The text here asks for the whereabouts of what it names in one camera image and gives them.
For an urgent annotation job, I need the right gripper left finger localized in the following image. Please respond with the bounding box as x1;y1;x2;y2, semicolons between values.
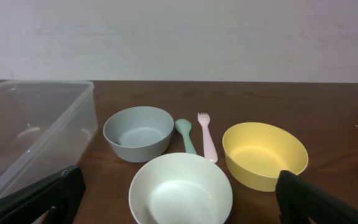
0;165;86;223

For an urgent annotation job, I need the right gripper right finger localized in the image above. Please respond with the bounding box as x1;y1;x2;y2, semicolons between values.
275;170;358;224

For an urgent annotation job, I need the yellow bowl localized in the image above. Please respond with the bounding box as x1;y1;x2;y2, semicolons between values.
222;122;309;192

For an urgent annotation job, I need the grey bowl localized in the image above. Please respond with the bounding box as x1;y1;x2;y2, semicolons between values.
103;106;174;163

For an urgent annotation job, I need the white bowl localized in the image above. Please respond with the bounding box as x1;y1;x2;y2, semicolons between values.
129;152;233;224

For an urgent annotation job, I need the clear plastic container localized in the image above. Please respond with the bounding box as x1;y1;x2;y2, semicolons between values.
0;80;98;198

